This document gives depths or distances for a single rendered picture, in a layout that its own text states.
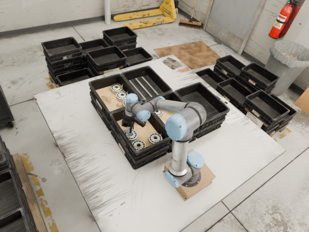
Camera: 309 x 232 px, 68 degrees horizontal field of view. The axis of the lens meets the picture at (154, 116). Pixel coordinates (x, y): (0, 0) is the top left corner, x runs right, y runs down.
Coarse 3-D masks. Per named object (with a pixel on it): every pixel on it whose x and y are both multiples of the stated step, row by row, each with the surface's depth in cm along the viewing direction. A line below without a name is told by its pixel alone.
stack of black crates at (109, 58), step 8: (104, 48) 288; (112, 48) 295; (88, 56) 276; (96, 56) 289; (104, 56) 294; (112, 56) 296; (120, 56) 292; (88, 64) 289; (96, 64) 263; (104, 64) 268; (112, 64) 276; (120, 64) 284; (96, 72) 273
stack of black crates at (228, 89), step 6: (222, 84) 293; (228, 84) 303; (234, 84) 299; (240, 84) 291; (216, 90) 291; (222, 90) 282; (228, 90) 296; (234, 90) 298; (240, 90) 294; (246, 90) 287; (228, 96) 279; (234, 96) 289; (240, 96) 291; (234, 102) 274; (240, 102) 283
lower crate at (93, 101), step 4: (92, 100) 200; (92, 104) 203; (96, 104) 192; (96, 108) 200; (100, 112) 192; (100, 116) 195; (104, 116) 183; (104, 120) 189; (108, 124) 184; (108, 128) 187
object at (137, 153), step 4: (124, 108) 175; (112, 112) 171; (116, 112) 172; (112, 116) 168; (112, 120) 168; (116, 124) 164; (160, 124) 169; (120, 128) 161; (164, 128) 167; (120, 132) 161; (124, 136) 158; (128, 140) 155; (160, 140) 159; (164, 140) 159; (168, 140) 162; (128, 144) 156; (156, 144) 156; (160, 144) 159; (132, 148) 152; (144, 148) 153; (148, 148) 153; (136, 152) 150; (140, 152) 151
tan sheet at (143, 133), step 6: (120, 120) 180; (120, 126) 176; (138, 126) 178; (144, 126) 179; (150, 126) 180; (138, 132) 174; (144, 132) 175; (150, 132) 176; (156, 132) 176; (138, 138) 170; (144, 138) 171
